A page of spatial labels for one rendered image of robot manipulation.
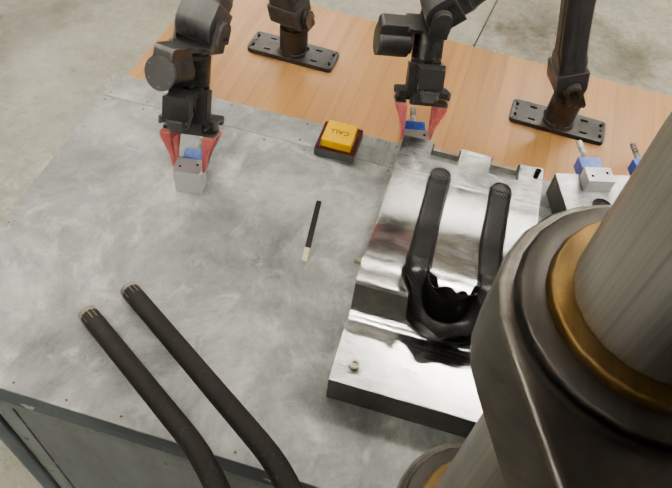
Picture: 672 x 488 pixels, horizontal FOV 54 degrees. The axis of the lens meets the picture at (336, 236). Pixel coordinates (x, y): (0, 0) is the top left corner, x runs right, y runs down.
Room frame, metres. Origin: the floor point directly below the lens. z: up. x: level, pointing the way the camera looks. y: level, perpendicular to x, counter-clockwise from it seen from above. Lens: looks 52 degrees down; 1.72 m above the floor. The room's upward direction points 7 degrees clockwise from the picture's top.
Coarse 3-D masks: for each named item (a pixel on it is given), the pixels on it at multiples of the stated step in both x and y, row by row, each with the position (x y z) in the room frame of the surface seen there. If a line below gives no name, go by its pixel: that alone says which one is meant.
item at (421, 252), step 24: (432, 192) 0.78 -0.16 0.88; (504, 192) 0.80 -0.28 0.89; (432, 216) 0.73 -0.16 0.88; (504, 216) 0.74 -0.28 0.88; (432, 240) 0.67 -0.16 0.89; (480, 240) 0.68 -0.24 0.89; (504, 240) 0.69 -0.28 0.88; (408, 264) 0.59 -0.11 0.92; (480, 264) 0.61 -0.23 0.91; (408, 288) 0.53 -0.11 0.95; (432, 288) 0.53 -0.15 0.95; (480, 288) 0.54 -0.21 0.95; (408, 312) 0.52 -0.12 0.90; (432, 312) 0.53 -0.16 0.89; (456, 312) 0.52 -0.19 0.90; (432, 336) 0.49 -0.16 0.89; (456, 336) 0.49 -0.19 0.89
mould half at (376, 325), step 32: (416, 160) 0.84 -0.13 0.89; (480, 160) 0.86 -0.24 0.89; (416, 192) 0.77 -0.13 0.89; (448, 192) 0.78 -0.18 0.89; (480, 192) 0.79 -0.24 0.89; (512, 192) 0.79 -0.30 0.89; (384, 224) 0.69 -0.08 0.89; (448, 224) 0.71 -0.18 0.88; (480, 224) 0.72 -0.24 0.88; (512, 224) 0.73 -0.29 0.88; (384, 256) 0.59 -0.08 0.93; (448, 256) 0.62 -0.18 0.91; (384, 288) 0.53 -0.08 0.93; (352, 320) 0.52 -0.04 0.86; (384, 320) 0.52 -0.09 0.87; (352, 352) 0.46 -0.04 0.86; (384, 352) 0.47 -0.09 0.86; (416, 352) 0.48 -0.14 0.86; (448, 352) 0.48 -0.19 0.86; (352, 384) 0.41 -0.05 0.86; (384, 384) 0.42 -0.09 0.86; (416, 384) 0.42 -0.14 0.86; (448, 384) 0.43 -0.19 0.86; (416, 416) 0.39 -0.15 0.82; (448, 416) 0.38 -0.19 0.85
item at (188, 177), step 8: (200, 144) 0.87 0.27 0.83; (184, 152) 0.84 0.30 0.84; (192, 152) 0.84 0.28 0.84; (200, 152) 0.85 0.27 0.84; (176, 160) 0.81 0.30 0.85; (184, 160) 0.81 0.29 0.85; (192, 160) 0.81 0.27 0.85; (200, 160) 0.81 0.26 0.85; (176, 168) 0.79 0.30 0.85; (184, 168) 0.79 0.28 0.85; (192, 168) 0.79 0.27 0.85; (200, 168) 0.79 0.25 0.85; (176, 176) 0.78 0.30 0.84; (184, 176) 0.78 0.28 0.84; (192, 176) 0.78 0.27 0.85; (200, 176) 0.78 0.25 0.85; (176, 184) 0.78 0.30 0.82; (184, 184) 0.78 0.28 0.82; (192, 184) 0.78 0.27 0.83; (200, 184) 0.78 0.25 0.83; (192, 192) 0.78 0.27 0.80; (200, 192) 0.78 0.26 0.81
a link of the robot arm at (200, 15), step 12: (192, 0) 0.93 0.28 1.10; (204, 0) 0.93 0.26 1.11; (216, 0) 0.93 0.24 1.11; (228, 0) 0.95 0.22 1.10; (180, 12) 0.92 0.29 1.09; (192, 12) 0.91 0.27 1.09; (204, 12) 0.91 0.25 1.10; (216, 12) 0.91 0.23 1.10; (228, 12) 0.94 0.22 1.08; (180, 24) 0.90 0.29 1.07; (192, 24) 0.90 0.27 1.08; (204, 24) 0.90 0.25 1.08; (192, 36) 0.90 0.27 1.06; (204, 36) 0.89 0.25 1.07
